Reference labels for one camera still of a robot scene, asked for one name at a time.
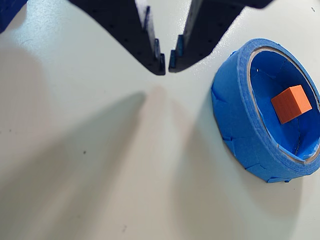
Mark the blue masking tape roll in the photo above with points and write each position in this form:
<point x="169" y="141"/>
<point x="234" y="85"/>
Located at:
<point x="230" y="112"/>

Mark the small orange cube block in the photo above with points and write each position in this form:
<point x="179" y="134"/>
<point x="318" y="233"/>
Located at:
<point x="290" y="105"/>

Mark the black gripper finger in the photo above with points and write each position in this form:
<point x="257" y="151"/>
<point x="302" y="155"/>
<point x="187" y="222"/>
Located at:
<point x="125" y="27"/>
<point x="207" y="27"/>

